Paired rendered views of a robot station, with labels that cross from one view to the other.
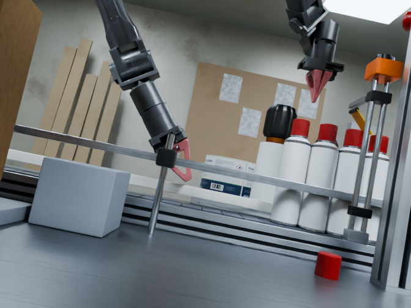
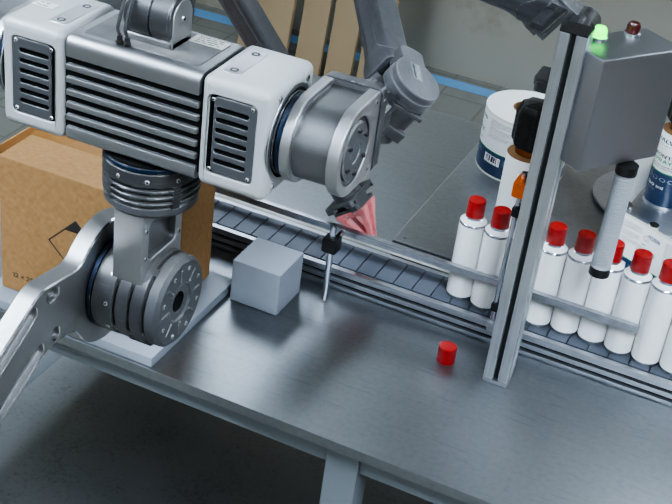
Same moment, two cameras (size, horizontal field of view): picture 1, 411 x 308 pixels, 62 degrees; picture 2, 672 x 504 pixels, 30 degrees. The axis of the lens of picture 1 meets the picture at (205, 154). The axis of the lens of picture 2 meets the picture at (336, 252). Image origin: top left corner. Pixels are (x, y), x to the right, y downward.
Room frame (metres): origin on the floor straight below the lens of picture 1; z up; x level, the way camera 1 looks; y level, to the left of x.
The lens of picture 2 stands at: (-1.30, -0.67, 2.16)
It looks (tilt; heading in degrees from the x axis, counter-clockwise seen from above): 31 degrees down; 21
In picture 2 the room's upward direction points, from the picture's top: 8 degrees clockwise
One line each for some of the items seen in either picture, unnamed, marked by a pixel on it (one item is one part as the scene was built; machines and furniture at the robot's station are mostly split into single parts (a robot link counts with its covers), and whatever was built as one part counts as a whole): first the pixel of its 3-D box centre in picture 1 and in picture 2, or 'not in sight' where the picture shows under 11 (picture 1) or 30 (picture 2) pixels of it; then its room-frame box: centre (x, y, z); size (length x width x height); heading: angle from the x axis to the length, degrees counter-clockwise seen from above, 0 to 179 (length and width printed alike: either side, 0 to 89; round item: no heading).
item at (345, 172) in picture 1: (346, 182); not in sight; (0.65, -0.28, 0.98); 0.05 x 0.05 x 0.20
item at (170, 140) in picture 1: (161, 183); (333, 257); (0.58, 0.06, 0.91); 0.07 x 0.03 x 0.17; 0
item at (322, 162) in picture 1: (320, 176); (492, 257); (0.65, -0.22, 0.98); 0.05 x 0.05 x 0.20
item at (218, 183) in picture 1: (229, 179); (524, 138); (1.24, -0.10, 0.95); 0.20 x 0.20 x 0.14
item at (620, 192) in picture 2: not in sight; (613, 220); (0.56, -0.43, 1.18); 0.04 x 0.04 x 0.21
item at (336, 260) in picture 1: (328, 264); (446, 352); (0.51, -0.21, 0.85); 0.03 x 0.03 x 0.03
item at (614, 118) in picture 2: not in sight; (610, 97); (0.58, -0.37, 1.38); 0.17 x 0.10 x 0.19; 146
